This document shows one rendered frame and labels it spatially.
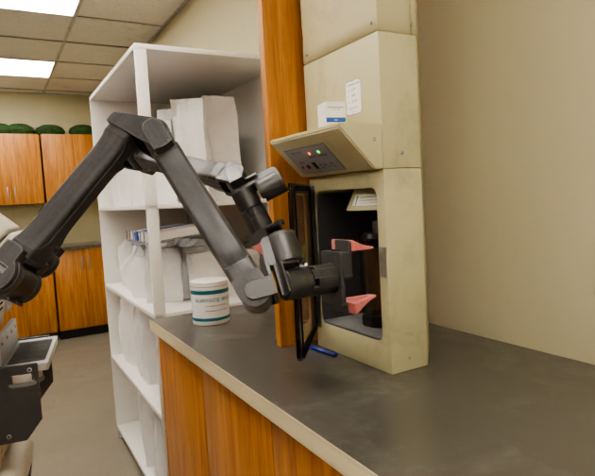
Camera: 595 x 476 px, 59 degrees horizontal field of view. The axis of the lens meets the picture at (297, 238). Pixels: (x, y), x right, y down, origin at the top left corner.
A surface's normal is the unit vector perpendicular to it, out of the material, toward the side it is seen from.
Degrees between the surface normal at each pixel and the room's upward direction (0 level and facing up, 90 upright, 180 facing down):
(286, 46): 90
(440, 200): 90
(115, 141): 78
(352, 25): 90
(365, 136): 90
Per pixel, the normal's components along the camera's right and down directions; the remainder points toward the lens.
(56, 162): 0.50, 0.04
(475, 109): -0.87, 0.08
